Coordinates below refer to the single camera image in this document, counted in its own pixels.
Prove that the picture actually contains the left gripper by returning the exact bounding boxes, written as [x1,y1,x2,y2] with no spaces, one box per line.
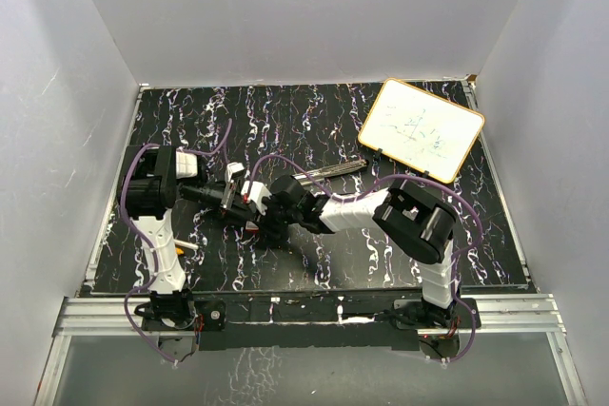
[182,181,254,229]

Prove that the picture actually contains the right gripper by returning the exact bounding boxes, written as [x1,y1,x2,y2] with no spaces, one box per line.
[250,195,301,240]

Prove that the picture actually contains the red staple box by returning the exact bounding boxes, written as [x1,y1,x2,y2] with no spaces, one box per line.
[245,221,260,233]

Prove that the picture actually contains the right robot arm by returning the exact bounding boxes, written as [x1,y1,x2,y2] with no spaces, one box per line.
[255,176,459,328]

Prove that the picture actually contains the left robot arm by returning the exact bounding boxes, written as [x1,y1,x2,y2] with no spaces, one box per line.
[117,144,270,329]

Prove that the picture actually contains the white marker pen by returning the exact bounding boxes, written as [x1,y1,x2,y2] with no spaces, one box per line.
[174,240,199,250]

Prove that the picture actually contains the yellow framed whiteboard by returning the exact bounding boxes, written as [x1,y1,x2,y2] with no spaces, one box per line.
[358,78,485,184]

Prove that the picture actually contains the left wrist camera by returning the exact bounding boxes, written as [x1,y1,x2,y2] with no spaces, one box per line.
[225,162,246,191]

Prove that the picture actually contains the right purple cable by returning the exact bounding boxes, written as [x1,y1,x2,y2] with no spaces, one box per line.
[249,154,484,364]

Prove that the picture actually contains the purple cable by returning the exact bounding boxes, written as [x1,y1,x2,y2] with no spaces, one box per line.
[249,154,484,364]
[118,118,234,364]

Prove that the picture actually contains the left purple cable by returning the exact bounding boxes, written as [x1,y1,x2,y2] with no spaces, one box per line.
[118,118,234,364]

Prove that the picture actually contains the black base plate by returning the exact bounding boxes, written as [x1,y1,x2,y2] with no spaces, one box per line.
[135,288,481,351]

